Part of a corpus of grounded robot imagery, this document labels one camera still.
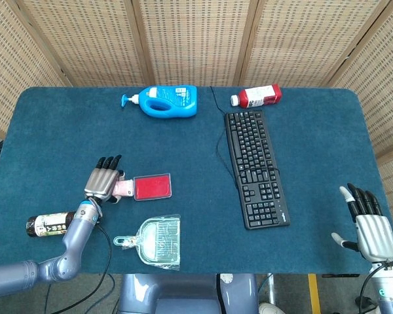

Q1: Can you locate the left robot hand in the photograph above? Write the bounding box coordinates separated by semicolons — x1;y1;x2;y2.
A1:
83;154;126;204

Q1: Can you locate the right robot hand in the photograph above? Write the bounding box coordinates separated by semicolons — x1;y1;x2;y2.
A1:
330;183;393;262

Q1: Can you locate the brown glass bottle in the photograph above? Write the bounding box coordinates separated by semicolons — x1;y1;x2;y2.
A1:
26;211;78;238

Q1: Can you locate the clear plastic dustpan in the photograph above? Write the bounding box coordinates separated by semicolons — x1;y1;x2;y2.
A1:
113;214;181;271

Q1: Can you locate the blue table cloth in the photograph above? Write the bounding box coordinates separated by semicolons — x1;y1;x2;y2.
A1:
0;85;393;275

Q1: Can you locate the blue pump detergent bottle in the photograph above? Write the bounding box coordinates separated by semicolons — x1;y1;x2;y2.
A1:
120;84;198;119

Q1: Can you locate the metal table leg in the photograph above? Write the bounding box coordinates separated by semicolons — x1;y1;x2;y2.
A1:
266;273;278;305

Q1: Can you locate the white shoe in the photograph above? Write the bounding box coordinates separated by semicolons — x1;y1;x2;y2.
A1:
258;302;286;314

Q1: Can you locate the grey-blue robot torso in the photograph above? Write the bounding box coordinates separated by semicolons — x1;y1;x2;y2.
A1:
117;273;259;314

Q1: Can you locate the woven bamboo screen panel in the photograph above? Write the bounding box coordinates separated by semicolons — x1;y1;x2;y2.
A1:
12;0;155;88
130;0;260;88
324;0;393;226
238;0;393;88
0;0;73;139

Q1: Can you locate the black computer keyboard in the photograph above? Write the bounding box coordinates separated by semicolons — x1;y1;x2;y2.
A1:
224;110;291;230

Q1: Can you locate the red juice bottle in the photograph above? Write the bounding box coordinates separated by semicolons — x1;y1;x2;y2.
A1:
230;84;283;109

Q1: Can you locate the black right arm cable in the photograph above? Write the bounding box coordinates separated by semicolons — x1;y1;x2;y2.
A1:
355;274;381;308

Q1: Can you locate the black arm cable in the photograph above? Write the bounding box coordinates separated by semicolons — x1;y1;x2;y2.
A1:
355;274;381;308
44;222;114;314

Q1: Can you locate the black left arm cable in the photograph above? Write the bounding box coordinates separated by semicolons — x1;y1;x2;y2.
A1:
44;222;114;314

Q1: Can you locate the black keyboard cable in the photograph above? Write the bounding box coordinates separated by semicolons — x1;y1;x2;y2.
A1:
210;85;281;190

